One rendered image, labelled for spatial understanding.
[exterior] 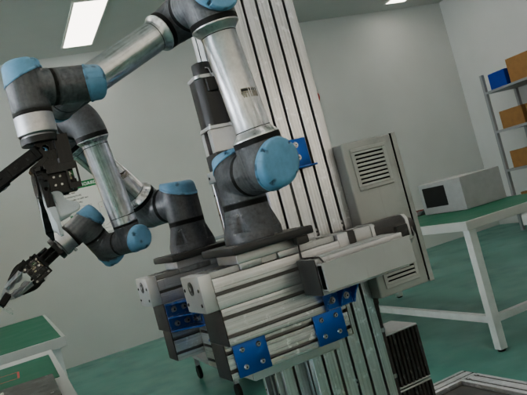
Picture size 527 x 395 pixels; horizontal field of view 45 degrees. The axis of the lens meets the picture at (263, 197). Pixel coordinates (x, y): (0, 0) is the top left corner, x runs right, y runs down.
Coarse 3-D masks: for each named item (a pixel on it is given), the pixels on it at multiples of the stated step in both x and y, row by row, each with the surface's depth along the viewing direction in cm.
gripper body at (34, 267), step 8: (48, 248) 181; (56, 248) 181; (32, 256) 178; (40, 256) 179; (48, 256) 182; (56, 256) 182; (64, 256) 185; (24, 264) 183; (32, 264) 179; (40, 264) 180; (48, 264) 180; (24, 272) 180; (32, 272) 179; (40, 272) 179; (48, 272) 181; (32, 280) 184; (40, 280) 184
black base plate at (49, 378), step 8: (48, 376) 197; (24, 384) 194; (32, 384) 191; (40, 384) 187; (48, 384) 184; (56, 384) 180; (0, 392) 192; (8, 392) 188; (16, 392) 185; (24, 392) 182; (32, 392) 178; (40, 392) 175; (48, 392) 173; (56, 392) 170
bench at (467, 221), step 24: (432, 216) 428; (456, 216) 382; (480, 216) 348; (504, 216) 352; (480, 264) 347; (480, 288) 349; (384, 312) 446; (408, 312) 420; (432, 312) 395; (456, 312) 377; (504, 312) 350; (504, 336) 347
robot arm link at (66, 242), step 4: (64, 232) 184; (56, 236) 184; (60, 236) 183; (64, 236) 184; (68, 236) 184; (56, 240) 183; (60, 240) 183; (64, 240) 183; (68, 240) 184; (72, 240) 184; (60, 244) 183; (64, 244) 183; (68, 244) 184; (72, 244) 185; (76, 244) 186; (60, 248) 183; (64, 248) 183; (68, 248) 184; (72, 248) 185; (76, 248) 187; (68, 252) 185
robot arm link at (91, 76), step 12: (60, 72) 123; (72, 72) 124; (84, 72) 125; (96, 72) 127; (60, 84) 123; (72, 84) 124; (84, 84) 125; (96, 84) 127; (60, 96) 123; (72, 96) 125; (84, 96) 127; (96, 96) 128; (60, 108) 132; (72, 108) 132
